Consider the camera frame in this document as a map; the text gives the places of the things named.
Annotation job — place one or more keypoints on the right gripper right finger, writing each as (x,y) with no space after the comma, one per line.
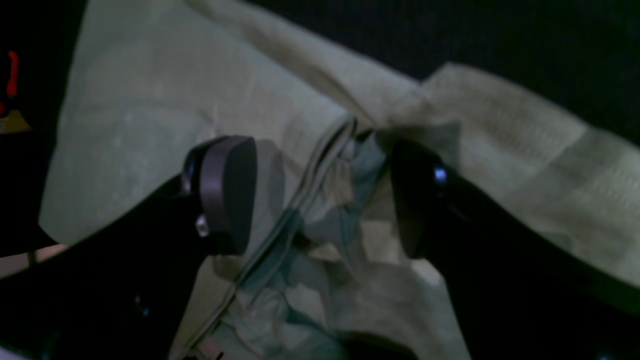
(515,294)

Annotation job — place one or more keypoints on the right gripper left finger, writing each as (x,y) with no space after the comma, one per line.
(121,293)

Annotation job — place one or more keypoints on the olive green T-shirt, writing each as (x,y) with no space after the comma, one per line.
(150,79)

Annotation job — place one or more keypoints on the orange black clamp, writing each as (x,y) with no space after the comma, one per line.
(9,80)

